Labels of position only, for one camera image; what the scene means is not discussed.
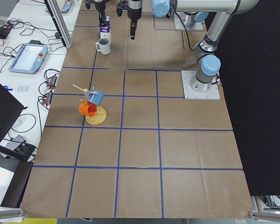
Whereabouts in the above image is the white ceramic mug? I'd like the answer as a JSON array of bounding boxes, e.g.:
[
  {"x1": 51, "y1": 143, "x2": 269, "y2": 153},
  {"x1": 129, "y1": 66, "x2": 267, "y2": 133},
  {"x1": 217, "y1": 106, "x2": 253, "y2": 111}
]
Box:
[{"x1": 95, "y1": 38, "x2": 111, "y2": 55}]

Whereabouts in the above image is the blue white Pascual milk carton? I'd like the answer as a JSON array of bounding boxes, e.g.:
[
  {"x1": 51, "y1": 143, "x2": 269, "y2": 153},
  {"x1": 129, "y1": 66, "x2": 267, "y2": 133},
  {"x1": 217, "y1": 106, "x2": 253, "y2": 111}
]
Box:
[{"x1": 99, "y1": 16, "x2": 112, "y2": 42}]

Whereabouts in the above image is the aluminium frame post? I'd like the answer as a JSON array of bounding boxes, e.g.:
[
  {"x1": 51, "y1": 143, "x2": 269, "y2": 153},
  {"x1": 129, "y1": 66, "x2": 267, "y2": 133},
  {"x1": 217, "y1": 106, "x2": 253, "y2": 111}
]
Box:
[{"x1": 44, "y1": 0, "x2": 72, "y2": 48}]

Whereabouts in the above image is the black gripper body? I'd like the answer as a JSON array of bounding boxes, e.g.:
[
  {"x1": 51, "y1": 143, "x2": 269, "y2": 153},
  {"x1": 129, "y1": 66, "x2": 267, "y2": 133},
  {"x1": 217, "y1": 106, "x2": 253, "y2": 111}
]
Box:
[
  {"x1": 85, "y1": 0, "x2": 106, "y2": 12},
  {"x1": 116, "y1": 0, "x2": 142, "y2": 20}
]

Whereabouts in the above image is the black power strip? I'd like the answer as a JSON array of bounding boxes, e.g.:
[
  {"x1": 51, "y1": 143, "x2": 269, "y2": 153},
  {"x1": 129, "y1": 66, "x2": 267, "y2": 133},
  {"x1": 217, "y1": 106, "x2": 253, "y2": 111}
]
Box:
[{"x1": 42, "y1": 74, "x2": 57, "y2": 107}]

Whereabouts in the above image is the black monitor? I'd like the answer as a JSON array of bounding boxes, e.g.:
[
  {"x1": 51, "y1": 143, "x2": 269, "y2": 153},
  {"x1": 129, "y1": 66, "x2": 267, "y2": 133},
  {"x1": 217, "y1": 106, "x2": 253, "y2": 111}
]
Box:
[{"x1": 0, "y1": 84, "x2": 24, "y2": 142}]

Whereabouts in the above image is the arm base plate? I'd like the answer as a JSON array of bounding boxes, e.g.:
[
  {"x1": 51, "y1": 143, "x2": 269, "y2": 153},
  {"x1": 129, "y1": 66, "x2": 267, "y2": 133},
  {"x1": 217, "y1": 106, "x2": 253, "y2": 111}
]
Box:
[
  {"x1": 174, "y1": 12, "x2": 209, "y2": 31},
  {"x1": 181, "y1": 70, "x2": 220, "y2": 100}
]

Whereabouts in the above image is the wooden mug tree stand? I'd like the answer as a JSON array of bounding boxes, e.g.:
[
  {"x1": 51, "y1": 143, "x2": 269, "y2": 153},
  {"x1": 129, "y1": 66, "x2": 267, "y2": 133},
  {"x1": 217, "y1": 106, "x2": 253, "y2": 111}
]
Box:
[{"x1": 72, "y1": 84, "x2": 107, "y2": 125}]

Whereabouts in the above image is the blue hanging mug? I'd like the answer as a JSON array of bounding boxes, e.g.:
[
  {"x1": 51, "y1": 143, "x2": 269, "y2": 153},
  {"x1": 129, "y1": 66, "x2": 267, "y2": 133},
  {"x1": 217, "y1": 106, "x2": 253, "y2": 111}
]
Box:
[{"x1": 87, "y1": 89, "x2": 105, "y2": 105}]

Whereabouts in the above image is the blue teach pendant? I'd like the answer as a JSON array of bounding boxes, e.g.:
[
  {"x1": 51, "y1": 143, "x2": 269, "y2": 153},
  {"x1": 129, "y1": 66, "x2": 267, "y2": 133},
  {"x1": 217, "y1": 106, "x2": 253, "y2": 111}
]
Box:
[{"x1": 8, "y1": 43, "x2": 48, "y2": 74}]

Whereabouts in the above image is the orange hanging mug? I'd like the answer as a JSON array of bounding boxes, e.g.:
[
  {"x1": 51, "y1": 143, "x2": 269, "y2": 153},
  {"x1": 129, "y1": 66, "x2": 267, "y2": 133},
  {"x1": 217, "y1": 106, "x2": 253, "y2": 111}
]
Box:
[{"x1": 78, "y1": 99, "x2": 97, "y2": 117}]

